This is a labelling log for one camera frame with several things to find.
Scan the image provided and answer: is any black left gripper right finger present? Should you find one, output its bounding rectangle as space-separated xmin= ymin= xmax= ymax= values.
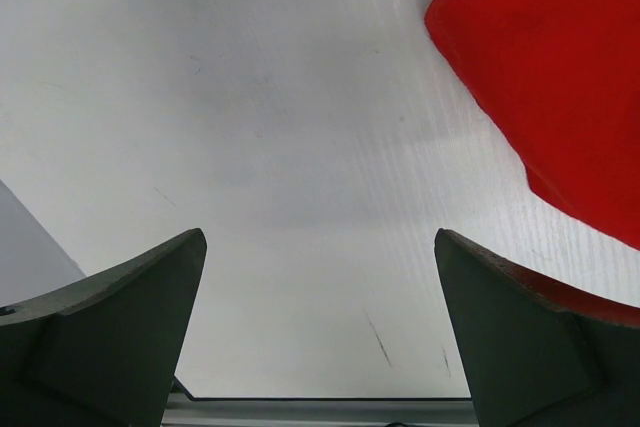
xmin=434 ymin=229 xmax=639 ymax=426

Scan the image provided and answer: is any aluminium front rail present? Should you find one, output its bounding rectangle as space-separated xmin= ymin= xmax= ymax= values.
xmin=161 ymin=381 xmax=478 ymax=426

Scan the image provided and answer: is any red t shirt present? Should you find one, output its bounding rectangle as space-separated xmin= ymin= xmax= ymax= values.
xmin=424 ymin=0 xmax=640 ymax=251

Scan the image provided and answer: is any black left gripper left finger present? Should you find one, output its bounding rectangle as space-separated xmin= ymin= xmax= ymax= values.
xmin=1 ymin=229 xmax=206 ymax=426

